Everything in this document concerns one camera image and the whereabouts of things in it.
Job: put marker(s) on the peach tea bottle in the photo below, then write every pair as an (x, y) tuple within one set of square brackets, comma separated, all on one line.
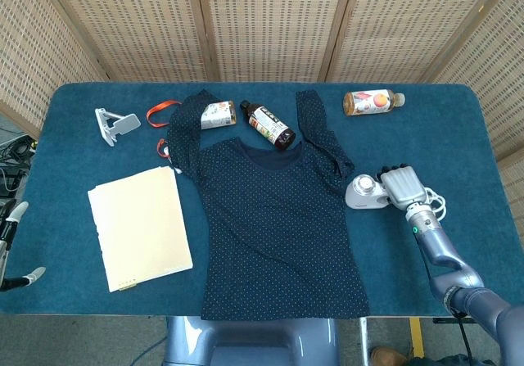
[(368, 103)]

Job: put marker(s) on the woven bamboo folding screen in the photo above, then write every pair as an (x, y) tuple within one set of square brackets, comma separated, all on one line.
[(266, 26)]

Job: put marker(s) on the cream paper folder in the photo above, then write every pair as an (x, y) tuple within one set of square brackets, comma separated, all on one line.
[(139, 227)]

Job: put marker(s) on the dark brown sauce bottle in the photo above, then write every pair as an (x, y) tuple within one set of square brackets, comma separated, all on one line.
[(268, 126)]

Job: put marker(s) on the navy polka dot shirt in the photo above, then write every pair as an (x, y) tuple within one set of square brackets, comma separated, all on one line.
[(266, 218)]

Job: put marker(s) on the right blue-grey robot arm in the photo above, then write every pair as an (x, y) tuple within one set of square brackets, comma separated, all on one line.
[(442, 251)]

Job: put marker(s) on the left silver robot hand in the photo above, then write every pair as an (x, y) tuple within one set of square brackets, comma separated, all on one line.
[(6, 235)]

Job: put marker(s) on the brown shoe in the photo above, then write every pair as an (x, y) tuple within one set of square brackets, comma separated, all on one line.
[(387, 357)]

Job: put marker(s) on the white folding phone stand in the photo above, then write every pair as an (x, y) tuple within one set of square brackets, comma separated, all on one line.
[(123, 124)]

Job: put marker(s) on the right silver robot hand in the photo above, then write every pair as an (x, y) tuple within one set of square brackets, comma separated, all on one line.
[(405, 188)]

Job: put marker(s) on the blue-grey robot torso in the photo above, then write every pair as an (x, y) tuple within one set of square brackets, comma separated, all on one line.
[(245, 349)]

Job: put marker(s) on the white table leg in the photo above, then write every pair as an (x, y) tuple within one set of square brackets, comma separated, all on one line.
[(363, 341)]

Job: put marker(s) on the white handheld garment steamer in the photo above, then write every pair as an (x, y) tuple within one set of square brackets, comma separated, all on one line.
[(360, 200)]

